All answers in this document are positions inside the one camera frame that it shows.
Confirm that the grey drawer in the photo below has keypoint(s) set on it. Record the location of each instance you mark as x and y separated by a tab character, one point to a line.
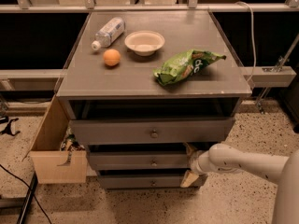
145	131
139	160
140	181

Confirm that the snack packets in box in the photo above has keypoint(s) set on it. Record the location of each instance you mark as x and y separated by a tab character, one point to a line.
70	142

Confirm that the green chip bag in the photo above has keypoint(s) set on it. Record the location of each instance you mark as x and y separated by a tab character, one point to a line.
185	64

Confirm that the white paper bowl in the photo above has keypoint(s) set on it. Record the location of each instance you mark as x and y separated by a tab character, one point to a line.
144	43

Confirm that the metal railing frame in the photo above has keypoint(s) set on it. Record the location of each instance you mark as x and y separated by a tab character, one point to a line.
46	8

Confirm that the orange fruit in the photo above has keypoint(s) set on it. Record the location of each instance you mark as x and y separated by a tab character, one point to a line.
111	57

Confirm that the clear plastic water bottle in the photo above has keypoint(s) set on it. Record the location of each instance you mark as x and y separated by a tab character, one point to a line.
108	33

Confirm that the grey drawer cabinet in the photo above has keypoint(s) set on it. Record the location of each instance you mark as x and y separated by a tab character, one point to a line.
91	91

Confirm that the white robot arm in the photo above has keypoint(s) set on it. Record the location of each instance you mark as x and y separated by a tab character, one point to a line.
280	170

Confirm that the black clamp tool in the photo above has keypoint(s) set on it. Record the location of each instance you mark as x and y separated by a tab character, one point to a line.
9	129

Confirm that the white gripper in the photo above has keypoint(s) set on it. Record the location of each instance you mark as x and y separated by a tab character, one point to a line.
195	163

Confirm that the light wooden box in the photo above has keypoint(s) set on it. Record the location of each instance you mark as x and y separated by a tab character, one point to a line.
51	164

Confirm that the grey bottom drawer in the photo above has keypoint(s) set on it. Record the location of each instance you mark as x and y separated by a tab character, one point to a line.
140	181

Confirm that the grey top drawer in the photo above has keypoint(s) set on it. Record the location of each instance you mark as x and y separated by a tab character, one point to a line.
145	131

